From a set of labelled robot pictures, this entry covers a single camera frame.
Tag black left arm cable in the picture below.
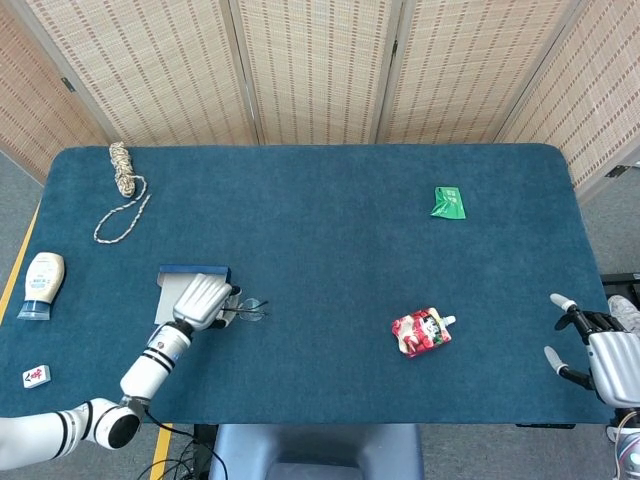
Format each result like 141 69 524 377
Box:
142 407 221 466

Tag red spouted drink pouch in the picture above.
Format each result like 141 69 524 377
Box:
391 306 457 360

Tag green crumpled snack packet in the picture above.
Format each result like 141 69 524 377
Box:
429 185 467 220

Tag beige braided rope bundle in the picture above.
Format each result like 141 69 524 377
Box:
92 141 152 245

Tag black floor cable bundle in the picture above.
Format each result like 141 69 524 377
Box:
149 442 211 480

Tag woven bamboo screen panel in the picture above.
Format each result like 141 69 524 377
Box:
0 4 109 184
377 0 586 146
14 0 261 147
228 0 404 146
494 0 640 204

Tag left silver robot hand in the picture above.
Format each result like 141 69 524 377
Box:
172 272 244 332

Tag white mahjong tile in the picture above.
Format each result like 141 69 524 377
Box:
21 364 52 390

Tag blue glasses case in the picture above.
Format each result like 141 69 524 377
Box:
153 263 233 326

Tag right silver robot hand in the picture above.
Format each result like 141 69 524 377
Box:
543 293 640 407

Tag black table leg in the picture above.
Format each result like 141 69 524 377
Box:
192 423 217 474

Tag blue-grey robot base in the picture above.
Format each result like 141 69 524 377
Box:
208 423 425 480

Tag cream squeeze sauce bottle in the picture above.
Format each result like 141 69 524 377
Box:
17 251 66 321

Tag grey knit shoe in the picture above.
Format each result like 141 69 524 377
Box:
607 294 640 335

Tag black-rimmed eyeglasses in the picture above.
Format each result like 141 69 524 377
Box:
222 297 271 324

